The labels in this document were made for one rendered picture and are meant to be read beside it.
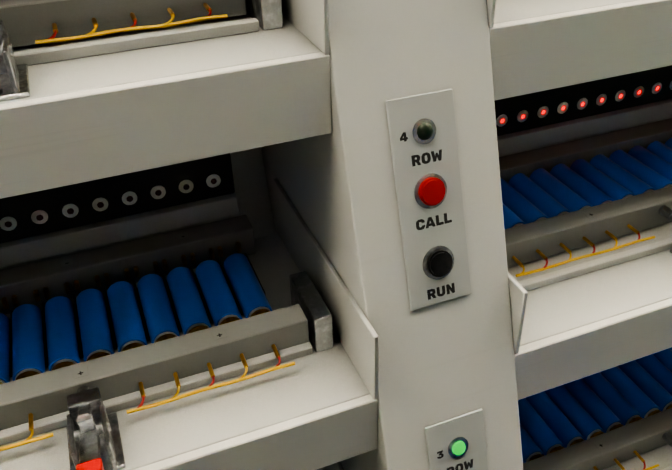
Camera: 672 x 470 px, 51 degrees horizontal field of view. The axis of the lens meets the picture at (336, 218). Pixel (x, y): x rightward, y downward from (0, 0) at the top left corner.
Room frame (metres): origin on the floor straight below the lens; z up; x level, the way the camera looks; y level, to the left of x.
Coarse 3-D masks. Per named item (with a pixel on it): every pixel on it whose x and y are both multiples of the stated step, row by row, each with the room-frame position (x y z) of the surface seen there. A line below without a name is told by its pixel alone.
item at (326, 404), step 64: (0, 256) 0.48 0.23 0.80; (256, 256) 0.51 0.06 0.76; (320, 256) 0.44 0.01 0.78; (320, 320) 0.41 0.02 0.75; (256, 384) 0.39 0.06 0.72; (320, 384) 0.39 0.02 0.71; (64, 448) 0.35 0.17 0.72; (128, 448) 0.35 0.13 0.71; (192, 448) 0.35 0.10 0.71; (256, 448) 0.35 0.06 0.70; (320, 448) 0.37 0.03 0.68
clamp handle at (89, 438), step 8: (88, 416) 0.34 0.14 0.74; (80, 424) 0.33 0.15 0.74; (88, 424) 0.34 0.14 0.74; (80, 432) 0.34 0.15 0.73; (88, 432) 0.34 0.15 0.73; (96, 432) 0.34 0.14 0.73; (80, 440) 0.33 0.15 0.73; (88, 440) 0.33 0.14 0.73; (96, 440) 0.33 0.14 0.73; (80, 448) 0.32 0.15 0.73; (88, 448) 0.32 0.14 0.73; (96, 448) 0.32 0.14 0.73; (80, 456) 0.31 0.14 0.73; (88, 456) 0.31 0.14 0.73; (96, 456) 0.31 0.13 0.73; (80, 464) 0.30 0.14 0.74; (88, 464) 0.30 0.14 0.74; (96, 464) 0.30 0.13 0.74
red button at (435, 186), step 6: (426, 180) 0.38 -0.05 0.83; (432, 180) 0.38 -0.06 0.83; (438, 180) 0.38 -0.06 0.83; (420, 186) 0.38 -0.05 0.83; (426, 186) 0.38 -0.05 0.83; (432, 186) 0.38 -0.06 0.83; (438, 186) 0.38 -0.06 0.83; (444, 186) 0.39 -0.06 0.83; (420, 192) 0.38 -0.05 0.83; (426, 192) 0.38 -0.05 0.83; (432, 192) 0.38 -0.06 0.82; (438, 192) 0.38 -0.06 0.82; (444, 192) 0.38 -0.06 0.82; (420, 198) 0.38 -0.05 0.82; (426, 198) 0.38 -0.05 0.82; (432, 198) 0.38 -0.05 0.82; (438, 198) 0.38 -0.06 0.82; (426, 204) 0.38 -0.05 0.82; (432, 204) 0.38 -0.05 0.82
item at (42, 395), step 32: (256, 320) 0.41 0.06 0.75; (288, 320) 0.41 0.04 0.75; (128, 352) 0.39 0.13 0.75; (160, 352) 0.39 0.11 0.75; (192, 352) 0.39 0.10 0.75; (224, 352) 0.40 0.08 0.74; (256, 352) 0.40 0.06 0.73; (0, 384) 0.37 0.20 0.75; (32, 384) 0.37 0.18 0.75; (64, 384) 0.37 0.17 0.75; (96, 384) 0.37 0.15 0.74; (128, 384) 0.38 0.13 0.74; (160, 384) 0.39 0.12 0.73; (224, 384) 0.38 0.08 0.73; (0, 416) 0.36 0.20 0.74; (32, 416) 0.36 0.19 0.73; (0, 448) 0.34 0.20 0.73
